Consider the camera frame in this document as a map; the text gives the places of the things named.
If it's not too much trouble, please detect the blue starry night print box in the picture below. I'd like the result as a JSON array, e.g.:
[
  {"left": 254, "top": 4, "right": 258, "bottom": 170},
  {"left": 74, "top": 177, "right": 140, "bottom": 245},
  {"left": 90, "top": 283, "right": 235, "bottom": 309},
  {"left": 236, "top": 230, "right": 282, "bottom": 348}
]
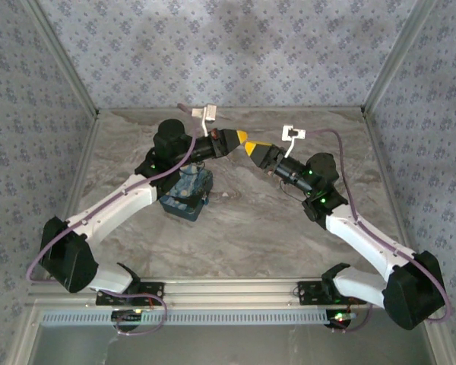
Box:
[{"left": 157, "top": 163, "right": 215, "bottom": 223}]

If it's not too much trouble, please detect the small circuit board with LED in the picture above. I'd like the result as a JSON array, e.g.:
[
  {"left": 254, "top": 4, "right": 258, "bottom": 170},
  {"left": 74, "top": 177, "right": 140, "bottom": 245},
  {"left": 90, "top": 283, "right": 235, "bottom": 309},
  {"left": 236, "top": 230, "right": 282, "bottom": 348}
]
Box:
[
  {"left": 111, "top": 309, "right": 144, "bottom": 321},
  {"left": 325, "top": 309, "right": 357, "bottom": 329}
]

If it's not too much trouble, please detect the grey slotted cable duct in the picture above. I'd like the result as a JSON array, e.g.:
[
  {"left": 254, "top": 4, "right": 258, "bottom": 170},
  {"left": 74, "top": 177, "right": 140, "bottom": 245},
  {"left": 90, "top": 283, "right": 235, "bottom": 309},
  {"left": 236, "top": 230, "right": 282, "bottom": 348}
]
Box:
[{"left": 40, "top": 309, "right": 331, "bottom": 327}]

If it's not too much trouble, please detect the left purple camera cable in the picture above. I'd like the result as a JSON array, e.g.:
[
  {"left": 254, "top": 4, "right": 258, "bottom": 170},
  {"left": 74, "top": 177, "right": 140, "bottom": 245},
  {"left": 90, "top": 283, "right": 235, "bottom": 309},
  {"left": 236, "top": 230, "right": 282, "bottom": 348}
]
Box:
[{"left": 25, "top": 103, "right": 169, "bottom": 336}]

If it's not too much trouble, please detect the thin black right gripper wire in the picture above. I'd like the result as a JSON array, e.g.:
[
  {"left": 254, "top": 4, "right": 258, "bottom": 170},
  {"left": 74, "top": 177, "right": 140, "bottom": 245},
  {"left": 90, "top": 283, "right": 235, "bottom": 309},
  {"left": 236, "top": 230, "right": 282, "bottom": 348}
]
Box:
[{"left": 279, "top": 178, "right": 309, "bottom": 203}]

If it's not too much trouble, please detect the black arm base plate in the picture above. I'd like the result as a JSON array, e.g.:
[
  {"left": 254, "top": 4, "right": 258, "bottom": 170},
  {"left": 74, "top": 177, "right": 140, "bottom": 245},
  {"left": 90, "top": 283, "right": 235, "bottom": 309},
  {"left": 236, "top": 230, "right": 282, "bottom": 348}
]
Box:
[
  {"left": 95, "top": 280, "right": 166, "bottom": 307},
  {"left": 296, "top": 280, "right": 368, "bottom": 306}
]

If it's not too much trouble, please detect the grey metal panel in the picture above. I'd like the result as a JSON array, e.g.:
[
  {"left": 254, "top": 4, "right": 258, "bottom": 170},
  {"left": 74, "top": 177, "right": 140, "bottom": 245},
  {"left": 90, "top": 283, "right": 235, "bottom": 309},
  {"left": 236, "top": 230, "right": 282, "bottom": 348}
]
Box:
[{"left": 24, "top": 322, "right": 440, "bottom": 365}]

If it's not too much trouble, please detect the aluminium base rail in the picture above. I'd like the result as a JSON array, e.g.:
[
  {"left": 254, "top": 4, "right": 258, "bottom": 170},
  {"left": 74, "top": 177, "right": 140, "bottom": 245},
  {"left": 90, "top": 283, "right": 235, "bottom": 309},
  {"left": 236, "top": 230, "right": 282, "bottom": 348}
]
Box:
[{"left": 25, "top": 276, "right": 388, "bottom": 309}]

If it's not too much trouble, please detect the aluminium table side rail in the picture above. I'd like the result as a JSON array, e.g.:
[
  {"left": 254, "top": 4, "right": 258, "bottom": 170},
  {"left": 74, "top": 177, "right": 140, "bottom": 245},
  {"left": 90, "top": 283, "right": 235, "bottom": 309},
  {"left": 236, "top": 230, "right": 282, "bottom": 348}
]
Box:
[
  {"left": 45, "top": 113, "right": 102, "bottom": 281},
  {"left": 363, "top": 109, "right": 423, "bottom": 259}
]

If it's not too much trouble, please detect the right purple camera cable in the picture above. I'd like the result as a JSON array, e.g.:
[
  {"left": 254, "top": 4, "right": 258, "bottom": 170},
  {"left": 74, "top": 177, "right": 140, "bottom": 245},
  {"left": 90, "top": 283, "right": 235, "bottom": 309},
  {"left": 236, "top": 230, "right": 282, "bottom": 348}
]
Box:
[{"left": 302, "top": 128, "right": 452, "bottom": 334}]

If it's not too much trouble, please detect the aluminium frame post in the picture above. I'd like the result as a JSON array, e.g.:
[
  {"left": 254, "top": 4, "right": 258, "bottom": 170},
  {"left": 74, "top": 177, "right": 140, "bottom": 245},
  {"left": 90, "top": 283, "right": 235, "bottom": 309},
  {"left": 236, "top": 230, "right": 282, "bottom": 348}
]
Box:
[
  {"left": 21, "top": 0, "right": 100, "bottom": 119},
  {"left": 359, "top": 0, "right": 440, "bottom": 117}
]

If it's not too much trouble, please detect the purple camera cable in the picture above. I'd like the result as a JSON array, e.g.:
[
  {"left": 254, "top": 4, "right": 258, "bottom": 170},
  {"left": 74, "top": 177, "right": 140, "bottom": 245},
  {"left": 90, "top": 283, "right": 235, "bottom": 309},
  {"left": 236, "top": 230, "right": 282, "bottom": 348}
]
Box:
[
  {"left": 302, "top": 128, "right": 452, "bottom": 334},
  {"left": 25, "top": 103, "right": 169, "bottom": 336}
]

